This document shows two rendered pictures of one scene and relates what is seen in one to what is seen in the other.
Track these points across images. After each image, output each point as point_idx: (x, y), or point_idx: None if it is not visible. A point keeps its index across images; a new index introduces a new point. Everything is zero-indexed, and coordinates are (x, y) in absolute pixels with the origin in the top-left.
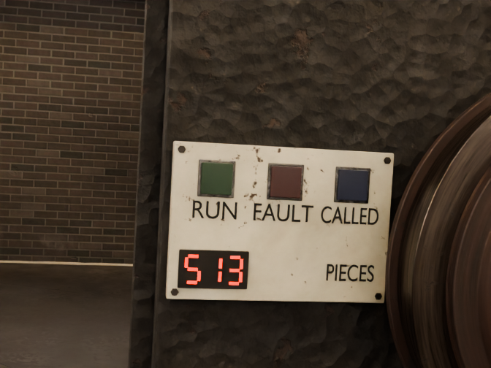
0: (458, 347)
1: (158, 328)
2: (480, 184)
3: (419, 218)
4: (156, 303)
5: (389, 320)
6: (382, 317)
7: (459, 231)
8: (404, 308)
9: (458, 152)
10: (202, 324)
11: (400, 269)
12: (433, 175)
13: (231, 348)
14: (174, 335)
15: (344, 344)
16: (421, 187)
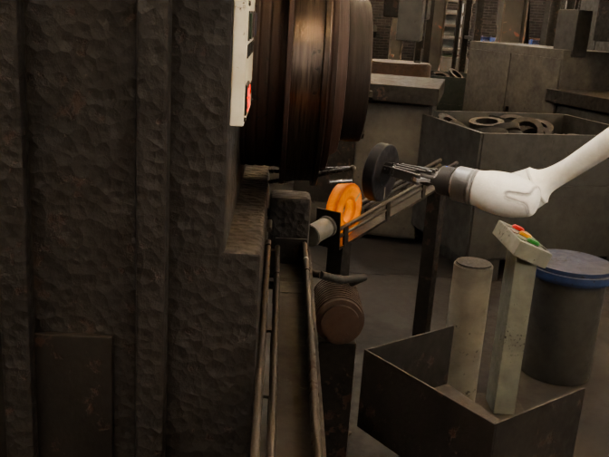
0: (333, 112)
1: (227, 153)
2: (332, 20)
3: (311, 43)
4: (224, 134)
5: (285, 111)
6: None
7: (333, 48)
8: (299, 100)
9: (332, 2)
10: (230, 143)
11: (296, 76)
12: (305, 15)
13: (231, 158)
14: (228, 156)
15: (236, 140)
16: (296, 23)
